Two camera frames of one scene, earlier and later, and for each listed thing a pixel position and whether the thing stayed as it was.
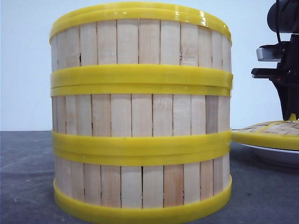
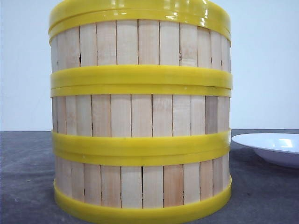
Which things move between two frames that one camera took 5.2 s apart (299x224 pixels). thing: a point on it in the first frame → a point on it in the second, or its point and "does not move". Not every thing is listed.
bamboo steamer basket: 140,43 does not move
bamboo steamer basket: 142,188 does not move
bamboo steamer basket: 140,117 does not move
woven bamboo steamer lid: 282,133 → 67,13
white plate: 246,159 → 280,148
